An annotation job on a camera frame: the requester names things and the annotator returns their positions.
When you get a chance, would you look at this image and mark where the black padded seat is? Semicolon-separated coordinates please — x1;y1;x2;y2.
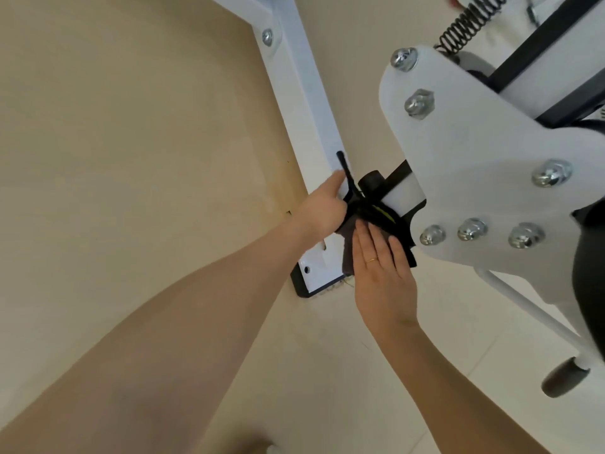
569;198;605;364

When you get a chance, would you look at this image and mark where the person's left hand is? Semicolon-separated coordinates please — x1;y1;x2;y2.
295;170;350;237

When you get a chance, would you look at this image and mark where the person's right forearm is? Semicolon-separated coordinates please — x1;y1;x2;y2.
377;321;551;454

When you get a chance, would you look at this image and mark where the dark grey cleaning cloth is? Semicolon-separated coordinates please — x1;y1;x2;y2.
335;151;419;276

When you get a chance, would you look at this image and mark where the white gym machine frame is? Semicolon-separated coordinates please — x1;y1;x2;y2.
203;0;605;399

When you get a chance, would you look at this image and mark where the person's left forearm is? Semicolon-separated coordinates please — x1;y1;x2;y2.
0;214;327;454

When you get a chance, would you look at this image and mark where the metal coil spring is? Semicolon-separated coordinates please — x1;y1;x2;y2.
434;0;514;55

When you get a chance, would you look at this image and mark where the person's right hand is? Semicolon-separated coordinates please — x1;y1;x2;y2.
352;218;420;332

